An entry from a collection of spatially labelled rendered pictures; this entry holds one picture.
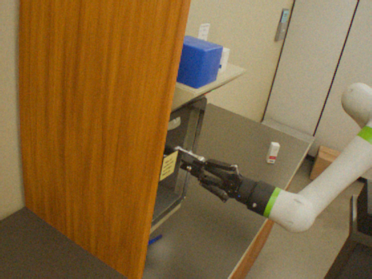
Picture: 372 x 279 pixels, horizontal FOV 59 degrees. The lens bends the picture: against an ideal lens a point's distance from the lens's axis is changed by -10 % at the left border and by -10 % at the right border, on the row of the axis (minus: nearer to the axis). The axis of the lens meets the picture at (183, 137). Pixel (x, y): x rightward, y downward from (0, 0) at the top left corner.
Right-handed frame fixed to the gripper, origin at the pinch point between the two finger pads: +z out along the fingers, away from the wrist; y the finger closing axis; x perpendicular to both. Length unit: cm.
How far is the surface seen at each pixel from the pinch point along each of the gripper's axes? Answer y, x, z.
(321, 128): -79, -289, -18
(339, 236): -121, -176, -73
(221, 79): 31.1, 6.3, -5.3
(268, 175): -26, -59, -14
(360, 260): -43, -51, -69
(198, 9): 46.4, 4.1, 5.6
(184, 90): 30.8, 20.8, -3.1
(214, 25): 41.4, -7.3, 5.7
